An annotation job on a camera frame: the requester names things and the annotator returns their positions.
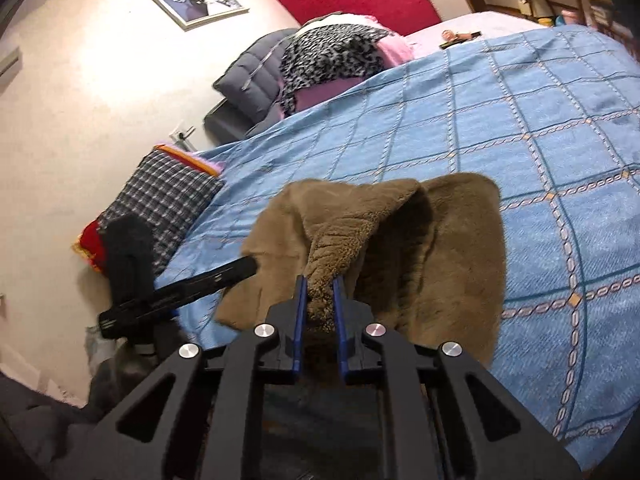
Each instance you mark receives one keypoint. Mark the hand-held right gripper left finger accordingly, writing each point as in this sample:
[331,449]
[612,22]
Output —
[300,310]

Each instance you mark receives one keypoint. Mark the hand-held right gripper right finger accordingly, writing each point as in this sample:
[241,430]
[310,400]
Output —
[339,320]

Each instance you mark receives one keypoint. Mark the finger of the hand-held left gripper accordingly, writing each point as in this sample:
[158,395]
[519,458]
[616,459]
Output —
[210,280]

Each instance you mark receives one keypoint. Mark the brown fleece pants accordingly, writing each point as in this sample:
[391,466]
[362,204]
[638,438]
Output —
[425,260]

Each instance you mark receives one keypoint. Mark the dark plaid pillow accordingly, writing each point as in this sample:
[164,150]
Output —
[160,190]

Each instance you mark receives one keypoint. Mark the grey cloth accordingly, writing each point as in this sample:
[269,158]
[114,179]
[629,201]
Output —
[50,425]

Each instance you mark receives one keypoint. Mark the dark grey cushion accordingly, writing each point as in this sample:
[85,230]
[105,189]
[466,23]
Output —
[225,127]

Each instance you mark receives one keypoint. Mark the grey pillow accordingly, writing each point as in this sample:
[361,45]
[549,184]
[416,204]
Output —
[250,80]

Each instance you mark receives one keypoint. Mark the leopard print cloth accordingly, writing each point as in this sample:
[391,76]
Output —
[325,55]

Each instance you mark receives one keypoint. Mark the blue patterned bedspread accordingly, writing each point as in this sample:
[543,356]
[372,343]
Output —
[500,125]

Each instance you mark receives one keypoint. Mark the white air conditioner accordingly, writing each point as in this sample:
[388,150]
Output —
[9,65]

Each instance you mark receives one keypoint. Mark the small object on bed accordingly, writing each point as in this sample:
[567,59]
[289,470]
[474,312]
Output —
[452,36]

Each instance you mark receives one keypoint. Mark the pale pink bed sheet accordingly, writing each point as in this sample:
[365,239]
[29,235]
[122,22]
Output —
[490,22]

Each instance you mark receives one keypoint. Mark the wooden bookshelf with books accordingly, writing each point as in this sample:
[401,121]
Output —
[600,0]

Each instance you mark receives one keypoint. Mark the white wall socket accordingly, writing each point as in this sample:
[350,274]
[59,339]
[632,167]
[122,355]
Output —
[181,135]

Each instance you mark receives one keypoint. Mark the framed wall picture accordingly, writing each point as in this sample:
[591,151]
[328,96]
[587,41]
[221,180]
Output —
[200,5]

